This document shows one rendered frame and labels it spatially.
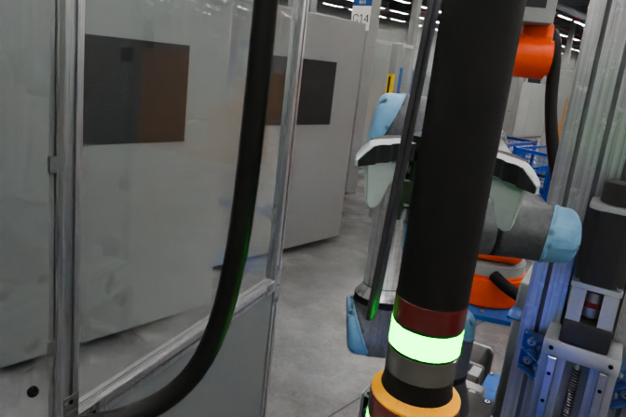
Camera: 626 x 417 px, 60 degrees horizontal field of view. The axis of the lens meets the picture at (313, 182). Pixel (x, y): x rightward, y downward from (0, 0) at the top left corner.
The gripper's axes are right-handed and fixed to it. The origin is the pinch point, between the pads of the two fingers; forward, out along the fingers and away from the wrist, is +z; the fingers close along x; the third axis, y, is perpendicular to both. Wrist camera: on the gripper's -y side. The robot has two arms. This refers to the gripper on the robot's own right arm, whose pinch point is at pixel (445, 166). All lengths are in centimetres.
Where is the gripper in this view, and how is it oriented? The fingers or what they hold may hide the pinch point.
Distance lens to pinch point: 41.9
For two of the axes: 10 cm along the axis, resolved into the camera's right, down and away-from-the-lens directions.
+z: -2.5, 1.9, -9.5
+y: -1.1, 9.7, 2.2
